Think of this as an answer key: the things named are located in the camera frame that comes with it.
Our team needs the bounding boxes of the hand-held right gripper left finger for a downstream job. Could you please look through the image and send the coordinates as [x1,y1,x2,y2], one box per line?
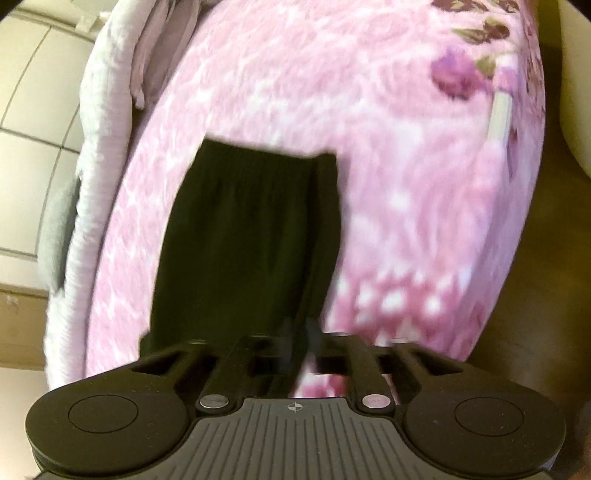
[131,318,298,414]

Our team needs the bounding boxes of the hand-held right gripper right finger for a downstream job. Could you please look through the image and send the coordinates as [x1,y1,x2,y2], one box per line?
[305,318,468,411]

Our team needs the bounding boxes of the black pants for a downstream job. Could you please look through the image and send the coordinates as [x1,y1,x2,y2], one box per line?
[139,137,343,398]

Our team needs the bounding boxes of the white round laundry bin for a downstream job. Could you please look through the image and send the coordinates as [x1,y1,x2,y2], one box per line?
[558,0,591,180]

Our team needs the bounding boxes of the pink rose-print blanket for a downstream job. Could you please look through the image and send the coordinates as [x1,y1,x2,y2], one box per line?
[85,0,549,401]

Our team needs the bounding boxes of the brown wooden furniture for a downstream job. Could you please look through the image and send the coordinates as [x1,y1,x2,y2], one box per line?
[0,285,52,371]

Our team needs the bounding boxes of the grey pillow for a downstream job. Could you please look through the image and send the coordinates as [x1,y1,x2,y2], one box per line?
[39,179,83,292]

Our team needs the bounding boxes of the striped white quilt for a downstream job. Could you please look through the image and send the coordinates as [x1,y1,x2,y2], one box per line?
[45,0,214,389]

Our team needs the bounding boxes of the pink folded pillowcase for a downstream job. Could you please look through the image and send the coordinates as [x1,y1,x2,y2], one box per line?
[131,0,219,110]

